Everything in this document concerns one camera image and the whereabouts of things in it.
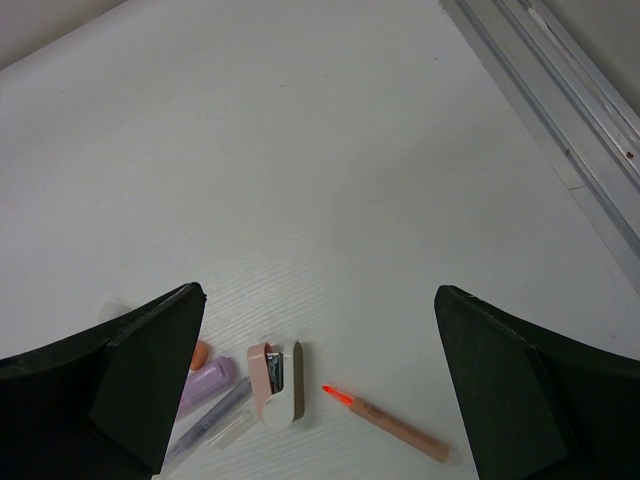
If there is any grey-purple marker pen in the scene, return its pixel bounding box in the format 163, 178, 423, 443
160, 377, 252, 478

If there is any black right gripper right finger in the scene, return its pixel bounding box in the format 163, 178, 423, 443
434, 285, 639, 479

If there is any clear pen cap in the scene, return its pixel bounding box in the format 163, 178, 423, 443
206, 409, 257, 450

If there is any orange tip beige highlighter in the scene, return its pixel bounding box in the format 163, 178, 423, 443
322, 385, 462, 465

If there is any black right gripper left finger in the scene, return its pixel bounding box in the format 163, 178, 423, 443
1, 283, 206, 479

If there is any aluminium table rail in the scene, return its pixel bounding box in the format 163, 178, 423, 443
442, 1, 639, 286

